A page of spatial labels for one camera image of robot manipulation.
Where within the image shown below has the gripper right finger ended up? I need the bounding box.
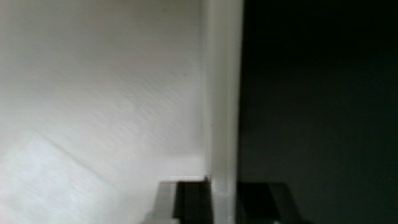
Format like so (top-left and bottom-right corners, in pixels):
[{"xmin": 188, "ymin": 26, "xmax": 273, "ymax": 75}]
[{"xmin": 236, "ymin": 182, "xmax": 309, "ymax": 224}]

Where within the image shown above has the white square tabletop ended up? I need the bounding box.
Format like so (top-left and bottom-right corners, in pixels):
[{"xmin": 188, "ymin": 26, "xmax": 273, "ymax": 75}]
[{"xmin": 0, "ymin": 0, "xmax": 243, "ymax": 224}]

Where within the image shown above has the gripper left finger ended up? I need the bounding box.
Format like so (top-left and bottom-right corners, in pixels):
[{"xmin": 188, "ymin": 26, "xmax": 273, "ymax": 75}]
[{"xmin": 140, "ymin": 179, "xmax": 211, "ymax": 224}]

